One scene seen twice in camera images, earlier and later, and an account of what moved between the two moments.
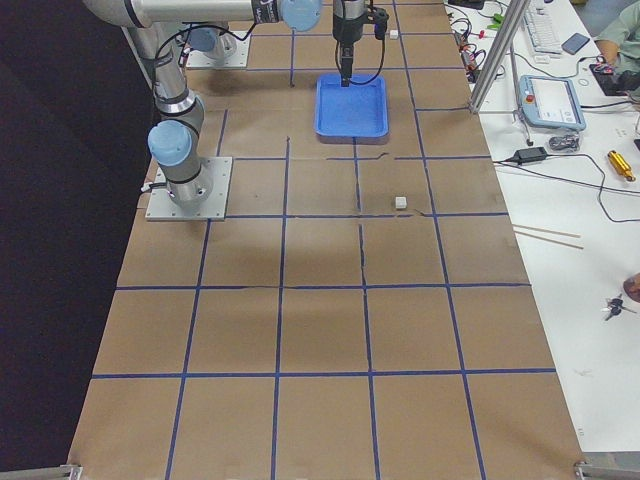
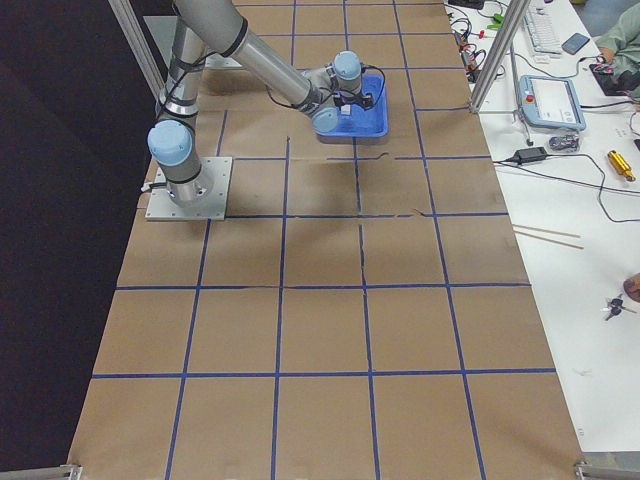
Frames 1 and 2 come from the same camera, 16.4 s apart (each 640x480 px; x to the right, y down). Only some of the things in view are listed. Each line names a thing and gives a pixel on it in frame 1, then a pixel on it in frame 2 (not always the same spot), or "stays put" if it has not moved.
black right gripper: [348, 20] to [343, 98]
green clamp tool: [499, 18] stays put
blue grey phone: [573, 44] stays put
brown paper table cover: [364, 314] stays put
